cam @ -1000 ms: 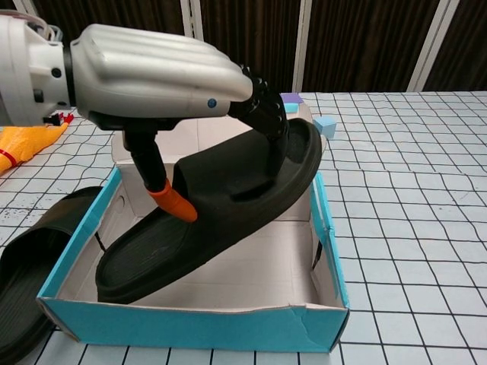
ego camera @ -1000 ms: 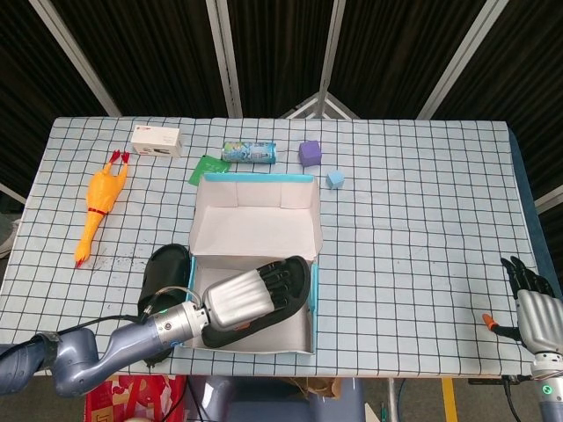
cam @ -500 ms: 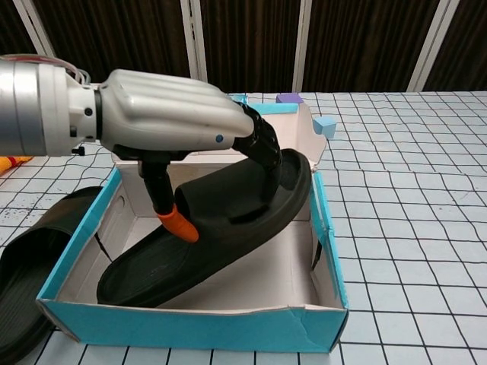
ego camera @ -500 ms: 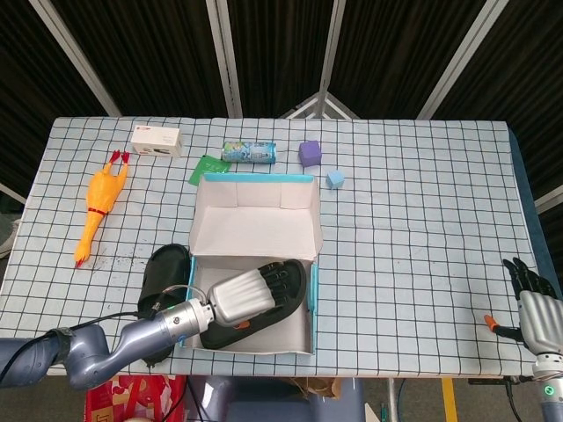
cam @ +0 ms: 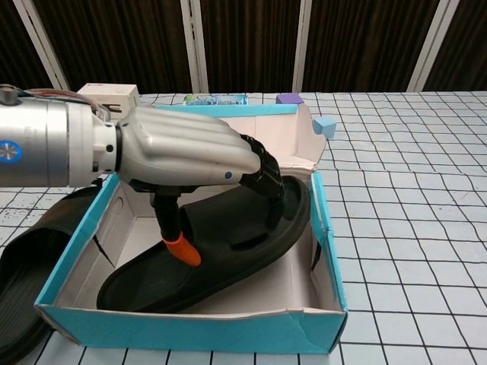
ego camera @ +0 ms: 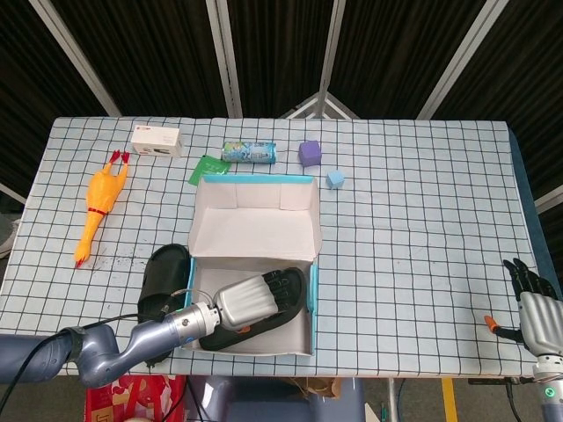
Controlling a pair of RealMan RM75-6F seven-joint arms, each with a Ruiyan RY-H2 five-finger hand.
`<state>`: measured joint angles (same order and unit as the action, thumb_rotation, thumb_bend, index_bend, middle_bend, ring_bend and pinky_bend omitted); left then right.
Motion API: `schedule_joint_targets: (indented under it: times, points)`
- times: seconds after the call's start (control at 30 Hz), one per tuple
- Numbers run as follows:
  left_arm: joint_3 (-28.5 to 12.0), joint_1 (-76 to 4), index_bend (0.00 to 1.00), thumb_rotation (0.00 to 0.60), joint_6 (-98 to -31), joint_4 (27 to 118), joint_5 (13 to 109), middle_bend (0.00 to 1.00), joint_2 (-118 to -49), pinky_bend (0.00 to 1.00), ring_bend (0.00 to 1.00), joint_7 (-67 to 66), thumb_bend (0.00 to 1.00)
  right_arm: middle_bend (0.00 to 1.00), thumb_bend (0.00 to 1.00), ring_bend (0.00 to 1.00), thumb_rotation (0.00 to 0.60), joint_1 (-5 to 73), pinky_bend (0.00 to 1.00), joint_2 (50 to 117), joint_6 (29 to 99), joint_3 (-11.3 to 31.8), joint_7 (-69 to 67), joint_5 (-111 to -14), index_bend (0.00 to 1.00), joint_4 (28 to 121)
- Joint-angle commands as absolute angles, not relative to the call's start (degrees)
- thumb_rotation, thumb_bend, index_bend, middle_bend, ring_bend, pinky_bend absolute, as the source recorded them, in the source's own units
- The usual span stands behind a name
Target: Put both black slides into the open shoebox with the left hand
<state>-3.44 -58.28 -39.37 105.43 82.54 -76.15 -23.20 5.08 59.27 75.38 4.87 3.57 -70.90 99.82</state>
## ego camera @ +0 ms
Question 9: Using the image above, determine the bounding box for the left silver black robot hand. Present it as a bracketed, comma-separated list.
[214, 268, 305, 333]

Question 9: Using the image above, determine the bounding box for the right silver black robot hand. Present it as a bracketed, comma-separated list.
[483, 258, 563, 355]

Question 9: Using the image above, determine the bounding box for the black slipper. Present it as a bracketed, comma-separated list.
[137, 244, 194, 368]
[198, 266, 308, 352]

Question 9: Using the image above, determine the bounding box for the light blue shoe box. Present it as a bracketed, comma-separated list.
[180, 174, 324, 357]

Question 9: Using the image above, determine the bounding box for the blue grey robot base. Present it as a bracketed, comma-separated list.
[186, 375, 366, 422]

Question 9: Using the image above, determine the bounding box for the brown paper bag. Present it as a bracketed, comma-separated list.
[288, 376, 343, 399]

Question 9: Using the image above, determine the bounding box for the green sachet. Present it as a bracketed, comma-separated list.
[188, 154, 230, 186]

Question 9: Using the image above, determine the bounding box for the checkered white tablecloth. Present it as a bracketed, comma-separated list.
[0, 115, 551, 380]

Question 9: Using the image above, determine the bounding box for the red patterned bag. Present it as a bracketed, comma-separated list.
[84, 374, 188, 422]

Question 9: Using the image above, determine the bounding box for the blue green snack tube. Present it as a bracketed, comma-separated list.
[220, 140, 277, 166]

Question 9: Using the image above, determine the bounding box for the purple cube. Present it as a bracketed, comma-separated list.
[298, 139, 322, 168]

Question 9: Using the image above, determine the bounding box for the metal table leg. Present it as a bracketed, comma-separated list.
[386, 377, 398, 422]

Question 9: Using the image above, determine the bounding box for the yellow rubber chicken toy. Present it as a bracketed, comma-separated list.
[73, 149, 131, 269]

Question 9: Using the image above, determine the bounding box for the white stapler carton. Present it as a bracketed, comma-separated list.
[130, 125, 184, 158]

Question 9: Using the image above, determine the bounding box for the dark brown curtain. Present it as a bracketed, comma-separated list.
[0, 0, 563, 212]

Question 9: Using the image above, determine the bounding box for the white metal frame bar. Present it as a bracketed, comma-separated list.
[534, 184, 563, 215]
[0, 181, 27, 206]

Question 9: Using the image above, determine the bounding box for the blue cable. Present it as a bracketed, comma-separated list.
[397, 377, 408, 422]

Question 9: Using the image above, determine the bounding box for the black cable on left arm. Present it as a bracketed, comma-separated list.
[0, 287, 216, 397]

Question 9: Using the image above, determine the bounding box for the white triangular metal frame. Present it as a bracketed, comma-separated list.
[281, 91, 360, 120]

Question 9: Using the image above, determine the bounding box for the white metal frame post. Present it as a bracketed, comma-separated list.
[416, 0, 505, 120]
[316, 0, 349, 116]
[28, 0, 122, 118]
[204, 0, 244, 119]

